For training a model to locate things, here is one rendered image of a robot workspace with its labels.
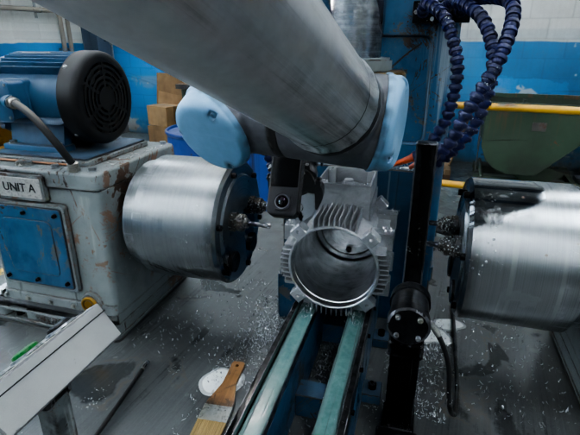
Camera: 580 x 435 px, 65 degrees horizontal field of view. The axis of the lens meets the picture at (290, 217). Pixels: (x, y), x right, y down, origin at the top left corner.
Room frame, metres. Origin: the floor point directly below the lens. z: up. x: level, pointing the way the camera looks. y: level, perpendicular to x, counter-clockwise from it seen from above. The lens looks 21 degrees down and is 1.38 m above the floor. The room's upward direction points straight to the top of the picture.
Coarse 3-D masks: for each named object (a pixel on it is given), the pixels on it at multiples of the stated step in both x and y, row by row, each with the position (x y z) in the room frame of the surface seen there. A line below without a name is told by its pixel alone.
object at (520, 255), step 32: (480, 192) 0.70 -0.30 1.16; (512, 192) 0.69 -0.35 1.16; (544, 192) 0.68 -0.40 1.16; (576, 192) 0.68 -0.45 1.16; (448, 224) 0.78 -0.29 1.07; (480, 224) 0.65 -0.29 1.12; (512, 224) 0.64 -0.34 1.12; (544, 224) 0.63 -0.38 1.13; (576, 224) 0.62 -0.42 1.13; (480, 256) 0.62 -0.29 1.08; (512, 256) 0.61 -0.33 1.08; (544, 256) 0.60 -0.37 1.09; (576, 256) 0.59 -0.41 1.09; (448, 288) 0.77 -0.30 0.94; (480, 288) 0.62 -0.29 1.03; (512, 288) 0.60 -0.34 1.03; (544, 288) 0.59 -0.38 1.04; (576, 288) 0.58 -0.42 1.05; (480, 320) 0.66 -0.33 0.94; (512, 320) 0.63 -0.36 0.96; (544, 320) 0.60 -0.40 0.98; (576, 320) 0.60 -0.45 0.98
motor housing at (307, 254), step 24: (336, 216) 0.71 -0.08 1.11; (360, 216) 0.74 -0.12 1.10; (288, 240) 0.74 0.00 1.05; (312, 240) 0.87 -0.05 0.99; (288, 264) 0.72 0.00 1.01; (312, 264) 0.81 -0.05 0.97; (336, 264) 0.86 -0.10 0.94; (360, 264) 0.85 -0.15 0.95; (384, 264) 0.68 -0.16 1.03; (312, 288) 0.74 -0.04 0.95; (336, 288) 0.76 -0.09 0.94; (360, 288) 0.74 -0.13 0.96; (384, 288) 0.68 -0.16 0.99; (336, 312) 0.70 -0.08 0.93
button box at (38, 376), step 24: (96, 312) 0.47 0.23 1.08; (48, 336) 0.44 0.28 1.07; (72, 336) 0.43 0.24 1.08; (96, 336) 0.45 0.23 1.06; (24, 360) 0.38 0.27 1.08; (48, 360) 0.39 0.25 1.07; (72, 360) 0.41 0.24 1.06; (0, 384) 0.34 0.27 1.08; (24, 384) 0.36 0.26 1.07; (48, 384) 0.37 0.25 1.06; (0, 408) 0.33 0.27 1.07; (24, 408) 0.34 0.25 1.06; (0, 432) 0.31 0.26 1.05
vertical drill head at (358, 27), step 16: (336, 0) 0.82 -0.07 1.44; (352, 0) 0.80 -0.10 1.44; (368, 0) 0.80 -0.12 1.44; (384, 0) 0.83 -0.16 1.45; (336, 16) 0.81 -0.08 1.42; (352, 16) 0.80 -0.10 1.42; (368, 16) 0.80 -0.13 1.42; (352, 32) 0.80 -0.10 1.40; (368, 32) 0.80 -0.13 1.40; (368, 48) 0.80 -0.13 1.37; (368, 64) 0.78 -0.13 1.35; (384, 64) 0.79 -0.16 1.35
